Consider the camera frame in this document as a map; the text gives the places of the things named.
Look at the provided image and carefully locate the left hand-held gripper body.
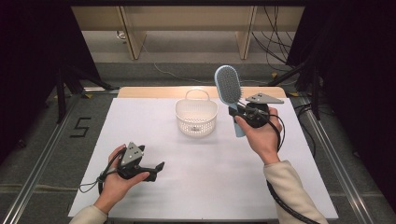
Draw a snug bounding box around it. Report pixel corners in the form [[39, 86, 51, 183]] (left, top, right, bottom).
[[116, 142, 148, 181]]

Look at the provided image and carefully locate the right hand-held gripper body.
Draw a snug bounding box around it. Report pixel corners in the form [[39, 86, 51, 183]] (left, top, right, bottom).
[[244, 92, 285, 129]]

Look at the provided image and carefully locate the light blue hairbrush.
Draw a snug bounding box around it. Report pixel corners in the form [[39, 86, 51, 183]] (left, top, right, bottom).
[[214, 64, 247, 138]]

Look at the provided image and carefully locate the white plastic basket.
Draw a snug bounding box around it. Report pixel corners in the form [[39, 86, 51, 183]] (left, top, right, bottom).
[[175, 88, 219, 138]]

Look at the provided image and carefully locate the person's left hand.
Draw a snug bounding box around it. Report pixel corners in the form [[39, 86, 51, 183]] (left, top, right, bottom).
[[93, 144, 150, 215]]

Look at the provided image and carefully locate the person's right hand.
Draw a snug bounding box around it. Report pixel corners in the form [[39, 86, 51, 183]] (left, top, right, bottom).
[[235, 107, 283, 165]]

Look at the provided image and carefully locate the white table sheet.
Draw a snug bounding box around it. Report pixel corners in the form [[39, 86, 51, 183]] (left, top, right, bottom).
[[68, 97, 339, 219]]

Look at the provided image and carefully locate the black metal stand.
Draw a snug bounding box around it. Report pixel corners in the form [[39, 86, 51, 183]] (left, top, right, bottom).
[[267, 60, 321, 120], [55, 66, 120, 124]]

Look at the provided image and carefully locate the black curtain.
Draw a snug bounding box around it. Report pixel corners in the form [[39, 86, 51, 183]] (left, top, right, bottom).
[[0, 0, 104, 162], [286, 0, 396, 213]]

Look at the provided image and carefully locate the light wooden desk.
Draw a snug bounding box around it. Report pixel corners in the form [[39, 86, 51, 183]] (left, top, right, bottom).
[[70, 6, 305, 61]]

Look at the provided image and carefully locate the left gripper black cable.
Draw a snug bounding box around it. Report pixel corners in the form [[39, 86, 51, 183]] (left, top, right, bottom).
[[78, 148, 125, 195]]

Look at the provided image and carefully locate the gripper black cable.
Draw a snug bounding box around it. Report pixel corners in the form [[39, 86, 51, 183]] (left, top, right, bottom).
[[255, 108, 321, 224], [78, 148, 125, 195]]

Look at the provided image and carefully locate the bundle of black cables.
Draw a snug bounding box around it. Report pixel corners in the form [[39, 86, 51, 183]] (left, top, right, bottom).
[[251, 6, 300, 68]]

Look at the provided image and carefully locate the aluminium floor rail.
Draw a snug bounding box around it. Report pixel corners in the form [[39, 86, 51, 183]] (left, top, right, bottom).
[[292, 94, 379, 224], [0, 92, 83, 224]]

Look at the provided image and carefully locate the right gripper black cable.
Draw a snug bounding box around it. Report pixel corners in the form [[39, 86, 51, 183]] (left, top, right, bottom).
[[255, 108, 321, 224]]

